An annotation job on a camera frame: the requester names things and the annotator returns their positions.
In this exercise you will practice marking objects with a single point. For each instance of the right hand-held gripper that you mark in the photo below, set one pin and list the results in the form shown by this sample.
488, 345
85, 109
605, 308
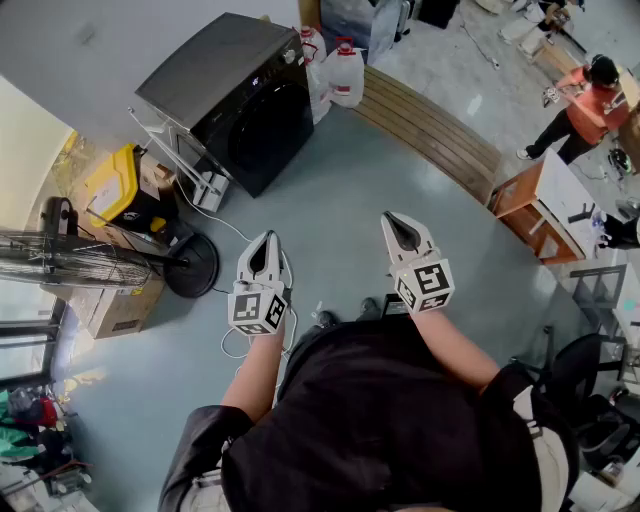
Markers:
425, 282

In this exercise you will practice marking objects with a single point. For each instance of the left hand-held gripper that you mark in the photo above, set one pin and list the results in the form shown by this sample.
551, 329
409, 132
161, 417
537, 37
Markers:
250, 307

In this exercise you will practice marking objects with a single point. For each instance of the black washing machine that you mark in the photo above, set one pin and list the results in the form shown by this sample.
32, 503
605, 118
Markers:
225, 60

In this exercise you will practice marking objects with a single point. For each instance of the silver washing machine knob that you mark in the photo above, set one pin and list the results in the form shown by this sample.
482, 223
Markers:
289, 55

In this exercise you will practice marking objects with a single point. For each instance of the person's right forearm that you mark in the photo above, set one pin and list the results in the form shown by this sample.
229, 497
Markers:
450, 350

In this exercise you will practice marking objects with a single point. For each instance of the person's left forearm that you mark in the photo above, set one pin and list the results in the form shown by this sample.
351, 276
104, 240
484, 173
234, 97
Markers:
252, 370

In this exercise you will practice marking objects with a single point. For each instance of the black floor fan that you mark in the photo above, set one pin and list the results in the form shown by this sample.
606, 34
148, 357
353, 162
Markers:
192, 267

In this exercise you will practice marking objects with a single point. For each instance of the small black case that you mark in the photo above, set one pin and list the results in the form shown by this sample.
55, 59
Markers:
395, 306

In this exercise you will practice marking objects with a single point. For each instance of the person's right black shoe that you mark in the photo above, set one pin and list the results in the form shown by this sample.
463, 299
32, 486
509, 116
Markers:
369, 307

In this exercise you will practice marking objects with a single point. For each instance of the person's black shoe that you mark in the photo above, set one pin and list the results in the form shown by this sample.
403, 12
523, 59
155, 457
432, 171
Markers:
327, 319
369, 307

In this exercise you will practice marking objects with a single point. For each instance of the person's left black shoe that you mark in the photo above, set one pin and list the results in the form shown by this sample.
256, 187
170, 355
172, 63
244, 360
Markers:
327, 319

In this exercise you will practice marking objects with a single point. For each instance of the white folded metal rack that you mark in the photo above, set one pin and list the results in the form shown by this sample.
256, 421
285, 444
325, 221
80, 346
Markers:
210, 192

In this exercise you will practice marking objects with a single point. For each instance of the person's black trousers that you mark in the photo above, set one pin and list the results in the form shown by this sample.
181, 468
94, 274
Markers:
302, 350

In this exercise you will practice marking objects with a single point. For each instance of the curved wooden slatted bench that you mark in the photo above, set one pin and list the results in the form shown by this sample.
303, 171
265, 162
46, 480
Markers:
425, 130

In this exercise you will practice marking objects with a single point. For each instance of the large cardboard box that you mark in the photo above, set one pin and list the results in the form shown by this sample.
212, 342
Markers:
120, 310

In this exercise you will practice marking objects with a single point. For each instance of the black toolbox yellow lid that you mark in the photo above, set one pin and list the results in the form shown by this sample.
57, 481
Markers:
115, 180

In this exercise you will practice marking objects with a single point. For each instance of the person's black shirt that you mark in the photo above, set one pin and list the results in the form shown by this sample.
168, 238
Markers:
375, 425

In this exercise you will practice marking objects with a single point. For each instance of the black office chair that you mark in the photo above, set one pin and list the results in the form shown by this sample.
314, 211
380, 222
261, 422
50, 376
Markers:
575, 365

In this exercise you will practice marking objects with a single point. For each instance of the grey plastic-wrapped bundle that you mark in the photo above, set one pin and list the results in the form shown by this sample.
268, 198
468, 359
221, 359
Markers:
350, 25

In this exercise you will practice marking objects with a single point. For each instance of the black metal frame stand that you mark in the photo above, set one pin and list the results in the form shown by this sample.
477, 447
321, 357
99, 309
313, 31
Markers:
600, 280

